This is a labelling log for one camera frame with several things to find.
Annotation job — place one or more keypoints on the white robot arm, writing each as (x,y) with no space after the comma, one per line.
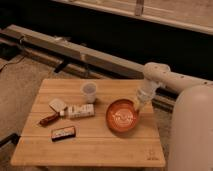
(191,142)

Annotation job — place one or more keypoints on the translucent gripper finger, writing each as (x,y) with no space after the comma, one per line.
(138,105)

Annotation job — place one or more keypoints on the orange ceramic bowl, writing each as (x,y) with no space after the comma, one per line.
(121,116)

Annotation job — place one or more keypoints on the red brown snack bar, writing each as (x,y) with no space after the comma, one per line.
(49,120)

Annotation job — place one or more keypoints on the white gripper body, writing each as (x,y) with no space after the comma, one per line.
(146,91)

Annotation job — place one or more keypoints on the white snack box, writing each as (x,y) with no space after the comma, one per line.
(78,111)

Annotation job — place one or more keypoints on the black bracket at table leg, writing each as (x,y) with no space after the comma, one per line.
(13,138)

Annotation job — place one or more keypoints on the long grey metal beam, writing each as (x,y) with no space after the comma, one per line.
(93,57)

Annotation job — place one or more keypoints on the wooden table top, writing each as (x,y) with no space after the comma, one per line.
(94,144)

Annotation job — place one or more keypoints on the dark rectangular candy box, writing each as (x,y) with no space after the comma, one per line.
(63,133)

